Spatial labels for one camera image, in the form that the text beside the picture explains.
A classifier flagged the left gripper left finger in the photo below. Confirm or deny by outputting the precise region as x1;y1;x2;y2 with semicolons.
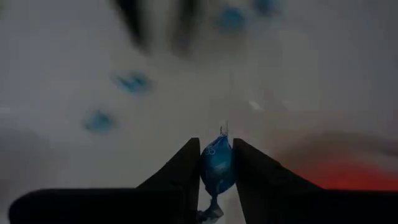
136;137;201;191

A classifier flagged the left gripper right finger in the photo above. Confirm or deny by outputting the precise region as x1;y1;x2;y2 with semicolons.
232;138;323;191

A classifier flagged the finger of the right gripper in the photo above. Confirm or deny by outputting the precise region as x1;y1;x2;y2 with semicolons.
172;0;200;57
110;0;153;52

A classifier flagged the blue lollipop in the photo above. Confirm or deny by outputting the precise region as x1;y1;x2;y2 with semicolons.
214;6;248;34
82;109;116;134
113;71;154;95
197;123;237;224
251;0;282;16

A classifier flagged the orange bucket with black handle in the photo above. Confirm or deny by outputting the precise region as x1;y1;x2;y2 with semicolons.
273;130;398;191

